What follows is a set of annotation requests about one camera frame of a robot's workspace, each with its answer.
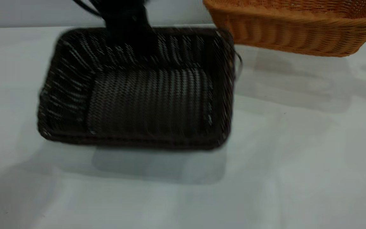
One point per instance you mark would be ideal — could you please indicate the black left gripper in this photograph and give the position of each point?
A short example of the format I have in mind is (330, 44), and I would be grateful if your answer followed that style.
(124, 19)

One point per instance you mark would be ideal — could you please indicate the black woven basket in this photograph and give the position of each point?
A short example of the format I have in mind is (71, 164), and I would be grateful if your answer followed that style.
(145, 101)

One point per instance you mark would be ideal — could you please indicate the orange woven basket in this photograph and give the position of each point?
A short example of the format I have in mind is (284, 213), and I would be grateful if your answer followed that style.
(297, 28)

